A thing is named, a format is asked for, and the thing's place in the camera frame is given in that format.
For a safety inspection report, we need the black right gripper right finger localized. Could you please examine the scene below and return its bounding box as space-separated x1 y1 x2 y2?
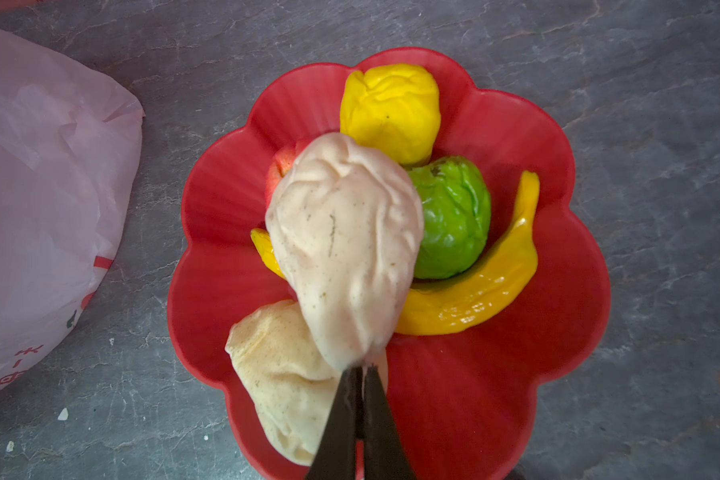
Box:
363 366 417 480

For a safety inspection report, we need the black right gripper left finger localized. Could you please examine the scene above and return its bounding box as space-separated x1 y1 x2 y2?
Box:
305 367 363 480

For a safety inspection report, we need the beige fake bread piece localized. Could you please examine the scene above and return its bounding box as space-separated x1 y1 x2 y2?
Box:
225 300 341 466

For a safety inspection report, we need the red flower-shaped plastic plate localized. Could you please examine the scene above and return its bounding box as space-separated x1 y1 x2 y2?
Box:
167 47 611 479

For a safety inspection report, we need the yellow fake banana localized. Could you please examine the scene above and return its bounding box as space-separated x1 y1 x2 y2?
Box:
250 170 541 337

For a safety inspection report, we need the green fake fruit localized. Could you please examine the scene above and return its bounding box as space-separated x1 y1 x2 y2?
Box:
408 156 492 280

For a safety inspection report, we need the red fake apple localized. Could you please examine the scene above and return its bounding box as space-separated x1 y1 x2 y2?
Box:
265 140 310 207

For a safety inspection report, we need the yellow fake lemon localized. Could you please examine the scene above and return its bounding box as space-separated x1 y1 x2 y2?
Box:
339 64 441 167

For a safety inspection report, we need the pink plastic bag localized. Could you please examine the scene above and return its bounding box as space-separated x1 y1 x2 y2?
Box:
0 29 144 390

